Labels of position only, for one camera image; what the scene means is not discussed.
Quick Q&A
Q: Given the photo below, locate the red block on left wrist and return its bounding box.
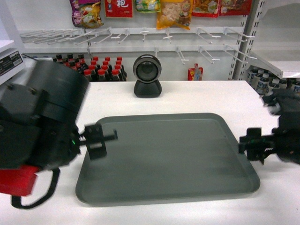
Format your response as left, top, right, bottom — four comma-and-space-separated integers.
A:
0, 165, 39, 196

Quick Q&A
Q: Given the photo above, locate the purple snack bag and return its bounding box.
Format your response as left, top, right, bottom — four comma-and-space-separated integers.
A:
69, 0, 103, 29

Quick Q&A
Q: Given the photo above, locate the grey metal tray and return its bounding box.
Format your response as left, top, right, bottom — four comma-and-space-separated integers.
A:
75, 113, 260, 206

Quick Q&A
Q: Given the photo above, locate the black cable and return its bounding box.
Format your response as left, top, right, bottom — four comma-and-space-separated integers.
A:
11, 168, 61, 210

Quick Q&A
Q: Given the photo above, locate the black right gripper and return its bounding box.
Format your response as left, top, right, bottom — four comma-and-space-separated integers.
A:
238, 127, 300, 164

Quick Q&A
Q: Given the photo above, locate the red snack pouch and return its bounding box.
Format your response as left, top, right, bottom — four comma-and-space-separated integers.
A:
187, 63, 203, 81

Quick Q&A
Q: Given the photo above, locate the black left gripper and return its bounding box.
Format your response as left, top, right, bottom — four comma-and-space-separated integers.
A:
0, 119, 118, 170

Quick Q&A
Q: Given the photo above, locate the yellow snack bag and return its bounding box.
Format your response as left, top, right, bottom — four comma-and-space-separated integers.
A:
156, 0, 194, 30

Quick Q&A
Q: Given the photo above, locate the white store shelf unit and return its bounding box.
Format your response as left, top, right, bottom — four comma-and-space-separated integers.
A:
0, 0, 300, 81

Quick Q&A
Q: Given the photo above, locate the red snack bag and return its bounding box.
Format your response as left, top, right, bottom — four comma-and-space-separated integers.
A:
104, 0, 133, 18

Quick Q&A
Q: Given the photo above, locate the white checkout table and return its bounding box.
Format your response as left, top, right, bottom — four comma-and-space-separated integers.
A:
0, 81, 300, 225

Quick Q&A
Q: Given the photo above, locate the black barcode scanner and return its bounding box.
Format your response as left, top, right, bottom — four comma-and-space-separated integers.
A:
133, 54, 162, 98

